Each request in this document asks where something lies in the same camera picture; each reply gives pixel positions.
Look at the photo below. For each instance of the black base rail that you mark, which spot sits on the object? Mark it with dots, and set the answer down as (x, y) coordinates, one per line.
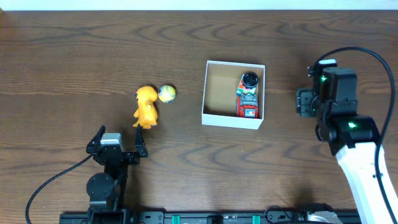
(313, 213)

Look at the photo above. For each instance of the colourful puzzle cube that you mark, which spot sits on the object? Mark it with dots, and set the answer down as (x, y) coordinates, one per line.
(242, 90)

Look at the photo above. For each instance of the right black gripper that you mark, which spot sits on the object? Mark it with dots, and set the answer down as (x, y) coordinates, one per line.
(305, 97)

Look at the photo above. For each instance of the small black round cap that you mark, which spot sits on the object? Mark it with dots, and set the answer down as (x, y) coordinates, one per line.
(250, 80)

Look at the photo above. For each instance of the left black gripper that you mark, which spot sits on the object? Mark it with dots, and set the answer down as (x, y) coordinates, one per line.
(116, 156)

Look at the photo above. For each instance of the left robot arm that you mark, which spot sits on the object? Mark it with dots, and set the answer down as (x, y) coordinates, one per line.
(106, 189)

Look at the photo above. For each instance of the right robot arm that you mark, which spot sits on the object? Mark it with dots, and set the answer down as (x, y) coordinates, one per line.
(351, 137)

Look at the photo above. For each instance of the white cardboard box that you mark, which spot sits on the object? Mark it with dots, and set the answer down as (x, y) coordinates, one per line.
(219, 105)

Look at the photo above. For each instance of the orange dinosaur toy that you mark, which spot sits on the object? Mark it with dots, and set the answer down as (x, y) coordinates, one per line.
(146, 112)

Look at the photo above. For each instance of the red toy robot car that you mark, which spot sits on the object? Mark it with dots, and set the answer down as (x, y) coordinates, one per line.
(247, 106)

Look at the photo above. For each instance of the yellow grey ball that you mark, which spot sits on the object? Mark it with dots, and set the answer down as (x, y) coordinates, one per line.
(166, 93)

